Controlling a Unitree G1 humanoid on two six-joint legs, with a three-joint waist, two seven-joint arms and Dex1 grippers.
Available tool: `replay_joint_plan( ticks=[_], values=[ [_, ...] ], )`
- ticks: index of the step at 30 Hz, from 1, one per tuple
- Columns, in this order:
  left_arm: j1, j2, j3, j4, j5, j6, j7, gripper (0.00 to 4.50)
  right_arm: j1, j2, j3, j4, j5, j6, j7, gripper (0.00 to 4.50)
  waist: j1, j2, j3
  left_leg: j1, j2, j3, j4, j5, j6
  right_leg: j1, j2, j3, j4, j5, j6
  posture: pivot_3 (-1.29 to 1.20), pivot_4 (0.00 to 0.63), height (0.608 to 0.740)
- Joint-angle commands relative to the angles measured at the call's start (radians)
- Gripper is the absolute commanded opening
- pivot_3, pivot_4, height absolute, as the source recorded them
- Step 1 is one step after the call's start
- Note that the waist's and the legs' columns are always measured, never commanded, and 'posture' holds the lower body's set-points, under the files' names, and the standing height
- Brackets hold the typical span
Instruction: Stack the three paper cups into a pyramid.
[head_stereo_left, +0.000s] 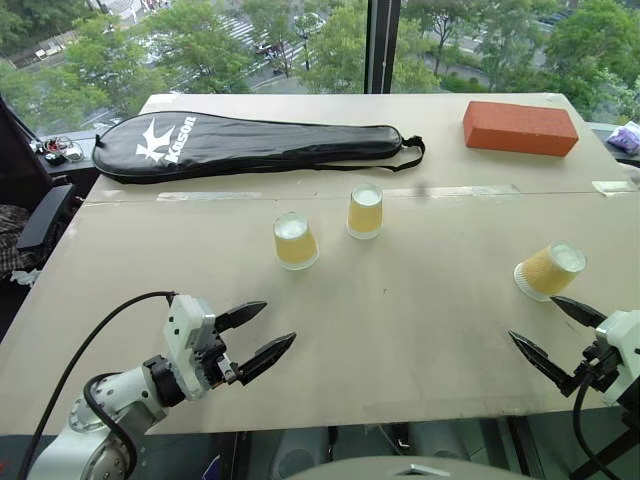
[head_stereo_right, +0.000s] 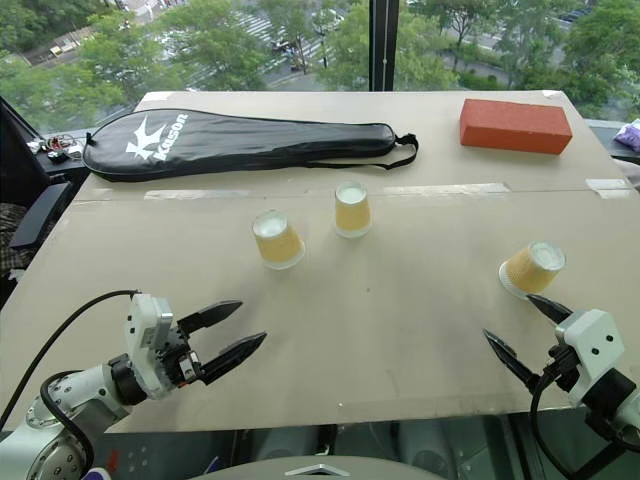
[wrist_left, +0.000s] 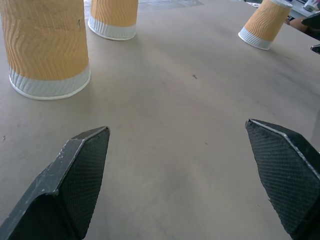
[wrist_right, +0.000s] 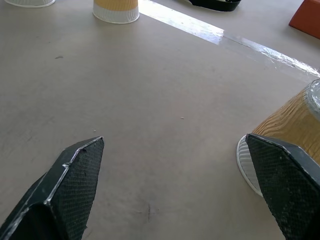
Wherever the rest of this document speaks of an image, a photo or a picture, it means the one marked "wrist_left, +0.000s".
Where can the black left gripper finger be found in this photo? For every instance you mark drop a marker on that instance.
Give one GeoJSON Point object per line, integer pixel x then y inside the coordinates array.
{"type": "Point", "coordinates": [75, 180]}
{"type": "Point", "coordinates": [285, 175]}

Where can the orange ribbed paper cup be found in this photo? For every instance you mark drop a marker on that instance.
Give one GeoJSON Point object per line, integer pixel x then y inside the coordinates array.
{"type": "Point", "coordinates": [266, 23]}
{"type": "Point", "coordinates": [113, 17]}
{"type": "Point", "coordinates": [46, 47]}

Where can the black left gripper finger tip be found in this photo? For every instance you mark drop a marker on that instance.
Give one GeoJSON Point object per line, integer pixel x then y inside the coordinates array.
{"type": "Point", "coordinates": [316, 48]}

